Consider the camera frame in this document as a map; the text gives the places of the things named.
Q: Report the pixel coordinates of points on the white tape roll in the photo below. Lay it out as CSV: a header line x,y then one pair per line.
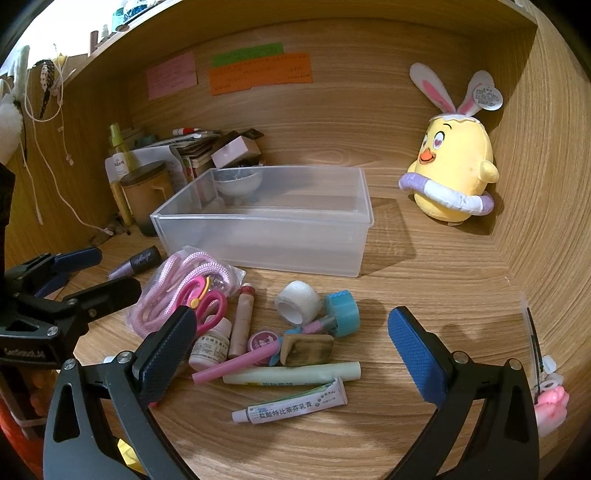
x,y
299,300

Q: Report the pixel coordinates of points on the yellow chick plush toy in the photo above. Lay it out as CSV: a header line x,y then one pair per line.
x,y
455,170

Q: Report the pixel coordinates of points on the blue correction tape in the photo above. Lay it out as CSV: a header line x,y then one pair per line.
x,y
344,313

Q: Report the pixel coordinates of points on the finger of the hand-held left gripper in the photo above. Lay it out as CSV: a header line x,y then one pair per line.
x,y
76,259
108,295

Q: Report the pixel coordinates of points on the brown wooden block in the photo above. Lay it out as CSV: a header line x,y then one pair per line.
x,y
307,350

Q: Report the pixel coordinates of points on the orange paper note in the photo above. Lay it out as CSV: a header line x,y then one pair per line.
x,y
258,74

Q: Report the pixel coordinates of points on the stack of books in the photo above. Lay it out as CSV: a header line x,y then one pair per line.
x,y
194,147

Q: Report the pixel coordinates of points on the purple mascara tube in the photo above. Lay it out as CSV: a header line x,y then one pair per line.
x,y
138,262

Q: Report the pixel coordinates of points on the pink soft toy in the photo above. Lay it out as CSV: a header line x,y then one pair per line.
x,y
551,408

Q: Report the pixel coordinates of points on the person's left hand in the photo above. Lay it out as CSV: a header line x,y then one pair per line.
x,y
40,387

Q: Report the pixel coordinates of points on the black hair pin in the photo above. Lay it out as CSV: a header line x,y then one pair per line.
x,y
533,341

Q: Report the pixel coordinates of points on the small teal jar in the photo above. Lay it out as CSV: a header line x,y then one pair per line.
x,y
150,138

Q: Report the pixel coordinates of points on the white and blue card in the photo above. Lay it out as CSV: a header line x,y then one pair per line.
x,y
291,401

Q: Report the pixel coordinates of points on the white fluffy object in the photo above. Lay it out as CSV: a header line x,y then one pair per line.
x,y
8,120

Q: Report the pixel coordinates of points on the brown cup with dark lid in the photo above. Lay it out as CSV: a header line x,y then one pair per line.
x,y
145,198

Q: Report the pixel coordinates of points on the white plastic lid piece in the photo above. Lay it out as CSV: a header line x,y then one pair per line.
x,y
291,374

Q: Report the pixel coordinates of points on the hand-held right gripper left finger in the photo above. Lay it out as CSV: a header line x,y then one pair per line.
x,y
161,357

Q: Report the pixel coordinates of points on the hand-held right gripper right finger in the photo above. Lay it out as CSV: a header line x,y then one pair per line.
x,y
418,357

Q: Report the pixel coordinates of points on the clear plastic storage box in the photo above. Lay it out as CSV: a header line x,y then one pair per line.
x,y
277,240

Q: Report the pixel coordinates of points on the white plastic clip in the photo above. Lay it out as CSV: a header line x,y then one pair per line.
x,y
549,369

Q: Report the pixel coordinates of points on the pink scissors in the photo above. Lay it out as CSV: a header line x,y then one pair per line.
x,y
213,304

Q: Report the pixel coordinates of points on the pink pen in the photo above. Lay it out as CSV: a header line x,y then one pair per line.
x,y
231,364

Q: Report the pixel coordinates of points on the yellow object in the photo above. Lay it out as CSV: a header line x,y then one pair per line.
x,y
125,454

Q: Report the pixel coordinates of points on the red and white marker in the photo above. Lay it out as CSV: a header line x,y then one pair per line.
x,y
187,131

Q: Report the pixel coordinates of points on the patterned hair accessory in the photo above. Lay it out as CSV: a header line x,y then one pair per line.
x,y
46,83

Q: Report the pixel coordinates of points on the green paper note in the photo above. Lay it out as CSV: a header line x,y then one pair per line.
x,y
247,53

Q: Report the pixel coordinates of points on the clear round bowl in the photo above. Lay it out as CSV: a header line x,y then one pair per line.
x,y
238,184

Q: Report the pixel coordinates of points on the round pink tin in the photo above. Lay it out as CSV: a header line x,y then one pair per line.
x,y
262,344

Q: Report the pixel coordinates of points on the beige tube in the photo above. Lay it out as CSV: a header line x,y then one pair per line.
x,y
121,203

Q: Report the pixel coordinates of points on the pink cardboard box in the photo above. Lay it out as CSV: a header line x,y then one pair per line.
x,y
235,152

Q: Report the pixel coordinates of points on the yellow-green spray bottle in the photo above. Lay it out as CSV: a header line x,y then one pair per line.
x,y
119,147

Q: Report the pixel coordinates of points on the pink paper note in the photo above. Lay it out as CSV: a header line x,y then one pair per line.
x,y
171,76

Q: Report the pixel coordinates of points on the small white medicine bottle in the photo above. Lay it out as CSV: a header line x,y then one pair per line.
x,y
210,346

